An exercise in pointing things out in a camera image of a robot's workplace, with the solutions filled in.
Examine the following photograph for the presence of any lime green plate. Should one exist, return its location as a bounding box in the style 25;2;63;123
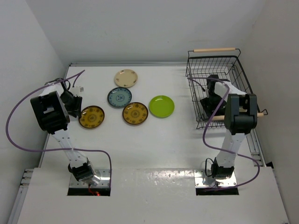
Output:
149;95;175;118

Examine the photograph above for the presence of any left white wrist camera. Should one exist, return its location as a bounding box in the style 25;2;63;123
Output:
70;86;84;97

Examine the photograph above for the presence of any yellow patterned plate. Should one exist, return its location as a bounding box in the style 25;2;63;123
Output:
122;102;149;126
78;105;105;129

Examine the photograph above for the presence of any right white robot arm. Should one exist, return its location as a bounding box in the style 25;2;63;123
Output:
203;75;258;179

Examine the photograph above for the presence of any beige floral plate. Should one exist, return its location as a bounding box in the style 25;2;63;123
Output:
114;69;138;88

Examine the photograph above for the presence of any blue patterned plate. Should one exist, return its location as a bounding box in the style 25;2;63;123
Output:
107;87;132;108

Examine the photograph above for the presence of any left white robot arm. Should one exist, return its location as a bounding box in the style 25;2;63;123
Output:
30;78;100;186

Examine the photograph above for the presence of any black wire dish rack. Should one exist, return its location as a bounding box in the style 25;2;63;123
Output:
186;50;268;129

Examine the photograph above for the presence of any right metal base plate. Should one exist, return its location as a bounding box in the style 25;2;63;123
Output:
193;169;237;189

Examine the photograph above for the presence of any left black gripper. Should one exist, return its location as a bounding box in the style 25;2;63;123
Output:
60;92;82;118

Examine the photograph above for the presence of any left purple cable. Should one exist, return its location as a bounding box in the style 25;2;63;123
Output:
5;70;112;180

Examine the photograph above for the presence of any metal base plate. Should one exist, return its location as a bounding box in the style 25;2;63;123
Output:
193;169;237;189
69;169;110;188

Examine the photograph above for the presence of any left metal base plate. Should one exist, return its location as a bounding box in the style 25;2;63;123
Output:
69;169;110;188

